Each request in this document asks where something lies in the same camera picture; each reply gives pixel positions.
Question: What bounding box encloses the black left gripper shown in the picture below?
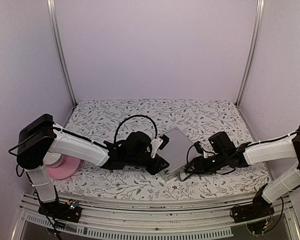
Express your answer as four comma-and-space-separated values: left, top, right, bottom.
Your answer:
127, 153, 170, 177

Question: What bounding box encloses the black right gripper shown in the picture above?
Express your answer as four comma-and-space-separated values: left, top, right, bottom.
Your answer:
185, 151, 228, 176

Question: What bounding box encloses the aluminium poker case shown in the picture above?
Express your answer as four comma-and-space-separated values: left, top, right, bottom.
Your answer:
156, 127, 194, 183

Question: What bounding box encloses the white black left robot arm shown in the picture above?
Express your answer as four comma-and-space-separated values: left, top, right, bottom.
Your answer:
8, 113, 170, 217

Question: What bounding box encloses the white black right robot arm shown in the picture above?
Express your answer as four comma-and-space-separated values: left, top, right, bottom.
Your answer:
184, 125, 300, 218

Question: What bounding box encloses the pink plate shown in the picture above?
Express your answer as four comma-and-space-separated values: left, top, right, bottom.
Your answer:
47, 155, 81, 180

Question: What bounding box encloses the white bowl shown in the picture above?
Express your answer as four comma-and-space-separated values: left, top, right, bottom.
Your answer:
43, 152, 63, 168

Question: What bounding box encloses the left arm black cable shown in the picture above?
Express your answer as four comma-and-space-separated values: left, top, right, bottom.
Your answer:
113, 114, 158, 145

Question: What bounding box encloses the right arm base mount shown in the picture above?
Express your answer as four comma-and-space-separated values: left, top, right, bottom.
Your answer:
229, 190, 275, 223

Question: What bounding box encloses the aluminium front rail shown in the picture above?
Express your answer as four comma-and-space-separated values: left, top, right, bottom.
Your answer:
10, 193, 300, 240

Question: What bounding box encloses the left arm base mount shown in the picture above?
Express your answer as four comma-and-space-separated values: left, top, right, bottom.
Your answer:
38, 195, 82, 223

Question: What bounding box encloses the right aluminium frame post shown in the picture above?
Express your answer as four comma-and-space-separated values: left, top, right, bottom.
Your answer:
235, 0, 265, 108

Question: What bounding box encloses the aluminium frame post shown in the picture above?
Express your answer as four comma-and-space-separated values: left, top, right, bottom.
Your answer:
235, 0, 265, 108
46, 0, 78, 108

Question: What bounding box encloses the left aluminium frame post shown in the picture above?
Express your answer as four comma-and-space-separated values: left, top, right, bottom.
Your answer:
46, 0, 78, 108

